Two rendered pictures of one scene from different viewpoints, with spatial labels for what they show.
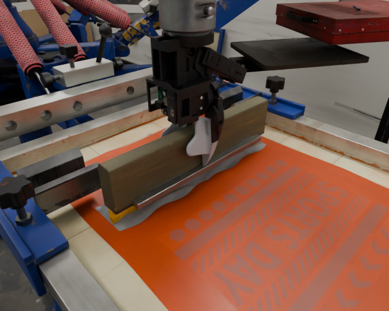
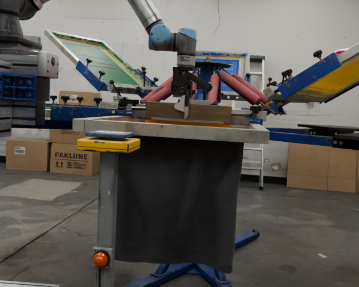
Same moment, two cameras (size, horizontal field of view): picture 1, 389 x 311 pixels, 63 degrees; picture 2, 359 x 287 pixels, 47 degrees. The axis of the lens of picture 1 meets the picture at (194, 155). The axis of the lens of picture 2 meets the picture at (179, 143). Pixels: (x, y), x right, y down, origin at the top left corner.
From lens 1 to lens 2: 1.50 m
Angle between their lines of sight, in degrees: 55
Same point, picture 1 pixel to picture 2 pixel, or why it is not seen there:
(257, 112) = (223, 110)
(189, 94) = (175, 83)
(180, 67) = (176, 76)
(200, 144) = (180, 106)
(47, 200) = (134, 113)
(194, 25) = (180, 62)
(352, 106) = not seen: outside the picture
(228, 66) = (199, 81)
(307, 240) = not seen: hidden behind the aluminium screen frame
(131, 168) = (153, 103)
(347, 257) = not seen: hidden behind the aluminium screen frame
